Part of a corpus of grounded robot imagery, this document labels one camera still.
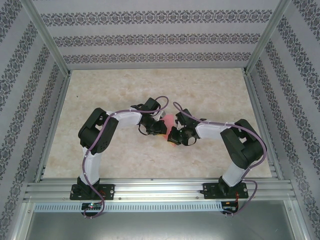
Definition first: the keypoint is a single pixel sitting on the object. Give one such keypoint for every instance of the pink paper sheet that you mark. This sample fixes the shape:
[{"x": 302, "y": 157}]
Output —
[{"x": 169, "y": 122}]

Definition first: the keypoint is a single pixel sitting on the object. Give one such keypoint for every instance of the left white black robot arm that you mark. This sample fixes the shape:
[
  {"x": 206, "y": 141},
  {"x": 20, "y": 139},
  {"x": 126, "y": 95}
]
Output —
[{"x": 127, "y": 118}]

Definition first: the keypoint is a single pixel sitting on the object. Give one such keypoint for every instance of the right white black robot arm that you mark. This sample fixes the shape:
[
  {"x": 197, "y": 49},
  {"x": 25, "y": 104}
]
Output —
[{"x": 212, "y": 130}]

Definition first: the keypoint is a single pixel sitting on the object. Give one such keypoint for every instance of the small circuit board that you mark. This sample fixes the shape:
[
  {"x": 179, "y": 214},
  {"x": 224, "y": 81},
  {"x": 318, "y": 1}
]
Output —
[
  {"x": 228, "y": 207},
  {"x": 91, "y": 206}
]

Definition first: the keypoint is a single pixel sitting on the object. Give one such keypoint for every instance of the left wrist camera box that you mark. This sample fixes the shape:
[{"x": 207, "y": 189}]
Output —
[{"x": 163, "y": 115}]

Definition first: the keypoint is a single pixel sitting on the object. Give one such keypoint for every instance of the long aluminium mounting rail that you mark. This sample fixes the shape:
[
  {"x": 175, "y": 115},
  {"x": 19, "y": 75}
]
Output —
[{"x": 160, "y": 190}]

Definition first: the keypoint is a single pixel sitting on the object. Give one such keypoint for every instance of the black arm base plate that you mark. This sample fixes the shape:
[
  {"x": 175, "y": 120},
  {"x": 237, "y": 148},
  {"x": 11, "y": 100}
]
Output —
[
  {"x": 108, "y": 191},
  {"x": 210, "y": 190}
]

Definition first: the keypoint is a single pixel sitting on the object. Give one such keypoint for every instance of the aluminium side rail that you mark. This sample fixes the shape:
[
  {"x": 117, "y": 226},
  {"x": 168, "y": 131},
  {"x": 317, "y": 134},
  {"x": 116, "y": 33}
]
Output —
[
  {"x": 262, "y": 125},
  {"x": 53, "y": 125}
]

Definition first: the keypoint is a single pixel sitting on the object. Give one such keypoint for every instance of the aluminium frame post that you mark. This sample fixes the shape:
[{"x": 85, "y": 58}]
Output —
[
  {"x": 265, "y": 37},
  {"x": 50, "y": 42}
]

